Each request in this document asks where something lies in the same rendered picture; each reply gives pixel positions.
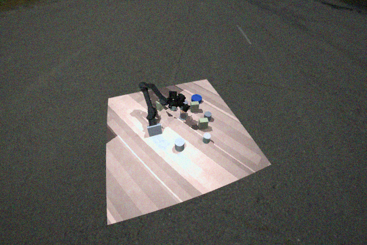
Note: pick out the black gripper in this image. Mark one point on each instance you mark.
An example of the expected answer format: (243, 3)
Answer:
(185, 106)

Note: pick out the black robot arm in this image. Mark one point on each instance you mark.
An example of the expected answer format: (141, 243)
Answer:
(164, 101)

